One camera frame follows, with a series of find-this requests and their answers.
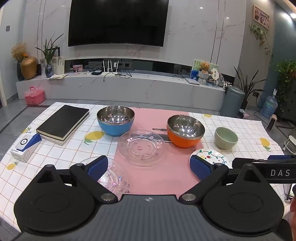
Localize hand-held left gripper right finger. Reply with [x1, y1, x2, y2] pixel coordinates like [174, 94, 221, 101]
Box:
[179, 155, 270, 204]

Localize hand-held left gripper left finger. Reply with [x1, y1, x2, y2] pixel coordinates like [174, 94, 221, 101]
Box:
[35, 156, 117, 204]

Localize white painted plate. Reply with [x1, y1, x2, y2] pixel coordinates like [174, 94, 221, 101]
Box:
[189, 149, 233, 180]

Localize clear glass plate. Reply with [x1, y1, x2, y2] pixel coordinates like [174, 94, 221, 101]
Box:
[117, 130, 166, 167]
[80, 156, 131, 201]

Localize green ceramic bowl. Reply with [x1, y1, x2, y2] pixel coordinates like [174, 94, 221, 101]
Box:
[214, 127, 239, 150]

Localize orange steel bowl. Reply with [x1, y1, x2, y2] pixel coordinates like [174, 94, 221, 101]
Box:
[167, 115, 206, 149]

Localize blue steel bowl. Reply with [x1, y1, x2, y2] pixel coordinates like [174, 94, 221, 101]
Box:
[97, 105, 135, 137]

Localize person's right hand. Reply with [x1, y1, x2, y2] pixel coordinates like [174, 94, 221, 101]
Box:
[290, 185, 296, 219]

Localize small white heater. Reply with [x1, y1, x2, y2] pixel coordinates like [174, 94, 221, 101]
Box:
[266, 114, 278, 131]

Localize pink placemat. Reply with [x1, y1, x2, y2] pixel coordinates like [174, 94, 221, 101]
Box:
[113, 107, 201, 195]

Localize large water bottle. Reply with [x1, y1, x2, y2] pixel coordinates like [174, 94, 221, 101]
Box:
[260, 89, 278, 118]

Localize black notebook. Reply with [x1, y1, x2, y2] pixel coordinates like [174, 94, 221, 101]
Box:
[36, 105, 90, 141]

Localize grey trash bin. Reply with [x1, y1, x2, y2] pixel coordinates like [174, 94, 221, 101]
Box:
[220, 85, 245, 117]

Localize long-leaf potted plant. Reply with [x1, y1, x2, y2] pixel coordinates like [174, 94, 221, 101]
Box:
[233, 66, 267, 109]

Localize white and blue box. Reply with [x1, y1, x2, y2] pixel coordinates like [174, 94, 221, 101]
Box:
[10, 132, 42, 163]

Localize grey marble tv cabinet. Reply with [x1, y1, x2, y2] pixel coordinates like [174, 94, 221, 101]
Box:
[16, 72, 228, 112]

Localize bushy green plant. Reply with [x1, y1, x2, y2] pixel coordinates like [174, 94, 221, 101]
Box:
[275, 60, 296, 93]

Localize grey fabric pot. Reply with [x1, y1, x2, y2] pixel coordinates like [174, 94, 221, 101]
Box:
[198, 71, 210, 85]

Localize white router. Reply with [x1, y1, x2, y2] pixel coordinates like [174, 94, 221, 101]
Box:
[100, 60, 121, 77]

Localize pink storage basket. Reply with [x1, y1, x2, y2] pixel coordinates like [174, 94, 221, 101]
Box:
[24, 86, 45, 105]

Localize blue green picture card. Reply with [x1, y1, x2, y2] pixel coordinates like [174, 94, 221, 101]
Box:
[190, 59, 219, 80]

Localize brown teddy bear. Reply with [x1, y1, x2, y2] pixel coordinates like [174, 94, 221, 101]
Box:
[199, 61, 211, 73]

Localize jellyfish picture card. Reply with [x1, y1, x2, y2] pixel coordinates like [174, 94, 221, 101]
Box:
[52, 56, 65, 75]

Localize gold vase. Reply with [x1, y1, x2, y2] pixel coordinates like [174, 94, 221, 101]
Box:
[20, 56, 38, 80]

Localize dark vase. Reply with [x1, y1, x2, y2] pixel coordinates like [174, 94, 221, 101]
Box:
[16, 61, 25, 81]

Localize green leafy plant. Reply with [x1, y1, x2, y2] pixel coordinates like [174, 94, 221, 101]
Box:
[35, 34, 64, 65]

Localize hanging vine plant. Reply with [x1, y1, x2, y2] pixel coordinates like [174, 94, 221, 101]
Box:
[249, 24, 274, 63]

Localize dried flower bunch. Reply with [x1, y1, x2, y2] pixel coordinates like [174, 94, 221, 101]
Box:
[11, 42, 28, 62]

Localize black television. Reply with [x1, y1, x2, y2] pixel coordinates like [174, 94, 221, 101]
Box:
[68, 0, 170, 47]

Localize framed wall picture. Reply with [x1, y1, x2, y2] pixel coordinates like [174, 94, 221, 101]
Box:
[253, 5, 270, 30]

